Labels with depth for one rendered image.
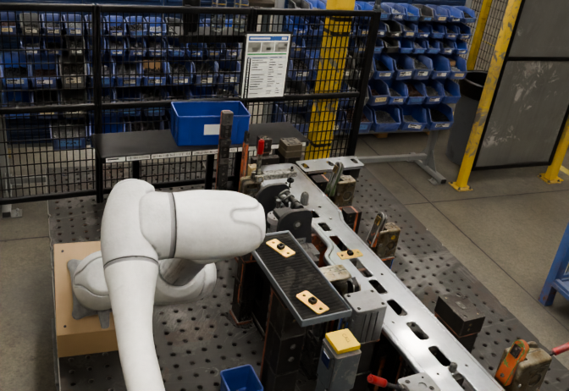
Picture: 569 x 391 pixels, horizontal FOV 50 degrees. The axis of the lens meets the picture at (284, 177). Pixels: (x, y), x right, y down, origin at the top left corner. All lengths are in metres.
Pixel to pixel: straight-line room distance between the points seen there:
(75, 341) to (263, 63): 1.41
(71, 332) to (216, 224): 0.90
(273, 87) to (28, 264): 1.71
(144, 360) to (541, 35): 4.18
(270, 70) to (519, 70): 2.52
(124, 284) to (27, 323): 2.13
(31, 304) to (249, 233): 2.26
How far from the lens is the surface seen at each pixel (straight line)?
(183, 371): 1.98
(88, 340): 2.02
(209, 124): 2.53
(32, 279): 3.54
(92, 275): 1.73
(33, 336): 3.20
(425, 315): 1.86
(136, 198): 1.21
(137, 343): 1.11
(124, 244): 1.17
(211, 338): 2.09
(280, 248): 1.70
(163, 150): 2.50
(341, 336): 1.46
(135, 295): 1.15
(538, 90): 5.09
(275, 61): 2.76
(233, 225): 1.21
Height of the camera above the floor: 2.11
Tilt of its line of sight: 27 degrees down
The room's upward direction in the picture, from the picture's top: 8 degrees clockwise
